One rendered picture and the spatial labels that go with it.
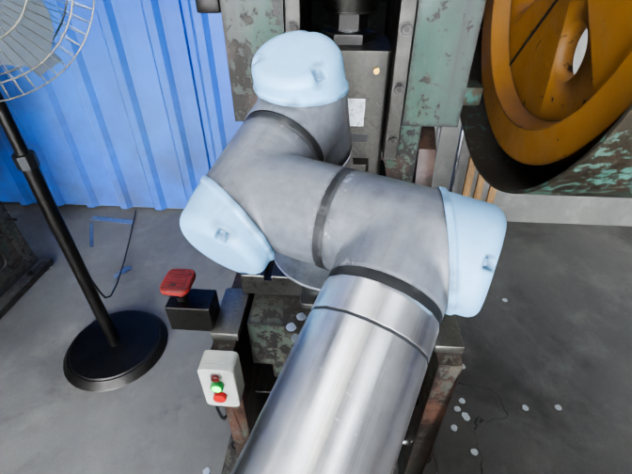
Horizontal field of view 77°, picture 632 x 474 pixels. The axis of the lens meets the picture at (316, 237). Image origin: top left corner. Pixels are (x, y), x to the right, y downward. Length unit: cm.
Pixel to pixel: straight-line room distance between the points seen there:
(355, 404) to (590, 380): 170
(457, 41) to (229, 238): 53
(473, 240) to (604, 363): 174
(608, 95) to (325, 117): 41
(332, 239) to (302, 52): 15
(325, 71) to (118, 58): 193
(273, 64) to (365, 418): 25
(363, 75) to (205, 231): 53
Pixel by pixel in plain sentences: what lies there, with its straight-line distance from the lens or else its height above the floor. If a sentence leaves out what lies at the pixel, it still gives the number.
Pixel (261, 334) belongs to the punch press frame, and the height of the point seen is 61.
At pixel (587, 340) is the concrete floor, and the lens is 201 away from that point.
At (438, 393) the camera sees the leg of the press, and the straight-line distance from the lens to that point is 98.
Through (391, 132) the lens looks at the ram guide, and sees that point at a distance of 74.
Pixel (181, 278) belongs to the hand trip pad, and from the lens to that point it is 87.
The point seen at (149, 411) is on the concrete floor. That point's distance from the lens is 162.
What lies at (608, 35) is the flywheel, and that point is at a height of 121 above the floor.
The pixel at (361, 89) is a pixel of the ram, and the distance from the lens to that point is 75.
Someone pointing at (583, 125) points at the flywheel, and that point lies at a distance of 68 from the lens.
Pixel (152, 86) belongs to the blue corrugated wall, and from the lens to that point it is 222.
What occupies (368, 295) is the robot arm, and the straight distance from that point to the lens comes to 22.
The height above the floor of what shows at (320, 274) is 78.
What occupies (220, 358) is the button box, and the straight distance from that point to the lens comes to 88.
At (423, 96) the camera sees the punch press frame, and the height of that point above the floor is 111.
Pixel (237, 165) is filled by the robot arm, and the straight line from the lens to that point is 29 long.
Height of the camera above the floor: 132
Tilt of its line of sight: 37 degrees down
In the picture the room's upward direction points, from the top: straight up
